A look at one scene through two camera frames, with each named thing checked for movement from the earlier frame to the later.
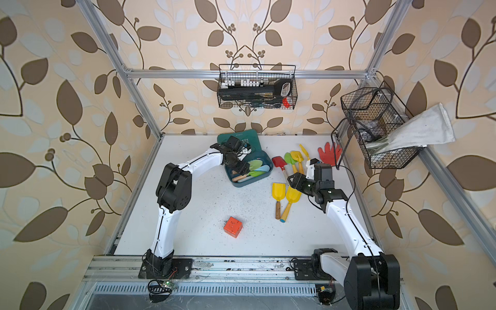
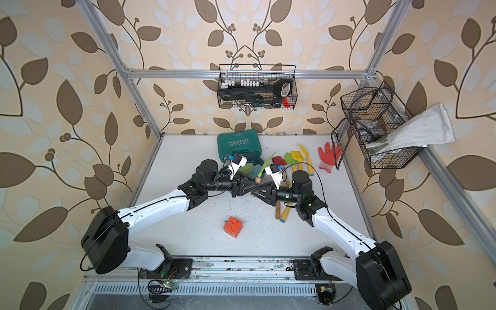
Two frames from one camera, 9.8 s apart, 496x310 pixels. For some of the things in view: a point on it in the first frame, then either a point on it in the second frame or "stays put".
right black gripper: [298, 181] to [271, 193]
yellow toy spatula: [298, 157] stays put
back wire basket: [252, 86] stays put
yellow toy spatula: [305, 152] stays put
